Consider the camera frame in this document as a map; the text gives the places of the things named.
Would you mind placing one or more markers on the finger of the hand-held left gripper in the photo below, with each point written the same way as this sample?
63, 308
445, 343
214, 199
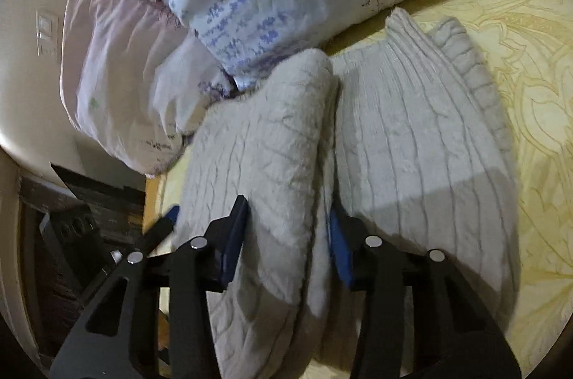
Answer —
163, 227

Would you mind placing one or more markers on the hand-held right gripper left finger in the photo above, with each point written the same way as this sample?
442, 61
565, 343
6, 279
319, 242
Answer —
230, 245

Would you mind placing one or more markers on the white wall switch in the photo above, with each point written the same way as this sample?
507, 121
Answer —
47, 32

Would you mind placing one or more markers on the yellow patterned bed sheet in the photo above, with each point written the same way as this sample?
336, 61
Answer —
528, 70

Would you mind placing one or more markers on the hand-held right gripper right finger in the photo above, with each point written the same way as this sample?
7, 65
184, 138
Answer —
340, 258

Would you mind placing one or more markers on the pink floral pillow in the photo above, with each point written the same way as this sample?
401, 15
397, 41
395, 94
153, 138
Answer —
121, 61

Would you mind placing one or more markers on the dark wooden nightstand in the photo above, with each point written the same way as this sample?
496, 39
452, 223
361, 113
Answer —
107, 193

